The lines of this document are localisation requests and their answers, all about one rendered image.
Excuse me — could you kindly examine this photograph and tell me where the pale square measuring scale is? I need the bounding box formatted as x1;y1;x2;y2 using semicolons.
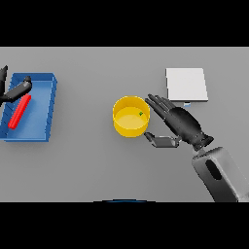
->
165;67;209;108

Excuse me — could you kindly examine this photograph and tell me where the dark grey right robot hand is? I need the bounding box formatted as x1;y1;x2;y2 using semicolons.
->
143;93;215;152

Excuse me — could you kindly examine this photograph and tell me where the blue tray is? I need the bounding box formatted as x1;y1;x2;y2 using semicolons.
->
0;72;58;143

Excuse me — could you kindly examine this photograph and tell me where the red beaker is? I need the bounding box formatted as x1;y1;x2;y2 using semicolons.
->
8;93;32;130

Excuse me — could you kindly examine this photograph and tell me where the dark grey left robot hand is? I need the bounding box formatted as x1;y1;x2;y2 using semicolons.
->
0;65;33;107

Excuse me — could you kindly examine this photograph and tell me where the yellow bowl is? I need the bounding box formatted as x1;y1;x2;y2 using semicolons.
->
112;95;151;138

